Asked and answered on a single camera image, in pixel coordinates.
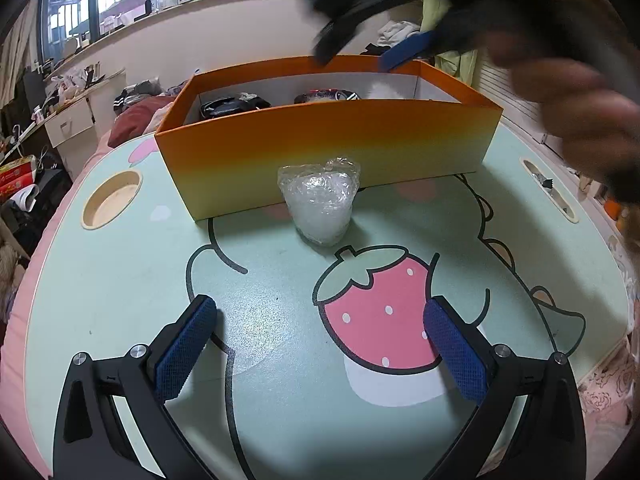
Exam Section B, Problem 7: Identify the black red patterned pouch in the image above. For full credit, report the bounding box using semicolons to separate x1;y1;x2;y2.
294;88;360;104

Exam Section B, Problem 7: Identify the orange cardboard box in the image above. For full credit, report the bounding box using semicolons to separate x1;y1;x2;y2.
155;55;502;220

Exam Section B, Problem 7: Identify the red flat box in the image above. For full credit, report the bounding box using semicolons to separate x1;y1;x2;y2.
0;155;37;202

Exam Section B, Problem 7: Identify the clear plastic wrapped bundle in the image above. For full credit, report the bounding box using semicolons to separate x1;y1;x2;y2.
278;157;360;246

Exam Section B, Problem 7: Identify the green hanging cloth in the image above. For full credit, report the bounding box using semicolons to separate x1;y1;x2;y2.
421;0;478;86

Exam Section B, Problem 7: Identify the dark red pillow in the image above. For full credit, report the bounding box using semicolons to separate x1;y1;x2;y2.
107;96;175;148

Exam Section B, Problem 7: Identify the right hand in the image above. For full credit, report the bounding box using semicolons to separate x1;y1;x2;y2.
484;0;639;203

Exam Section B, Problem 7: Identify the white drawer cabinet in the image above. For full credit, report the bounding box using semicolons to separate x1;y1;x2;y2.
44;68;126;181

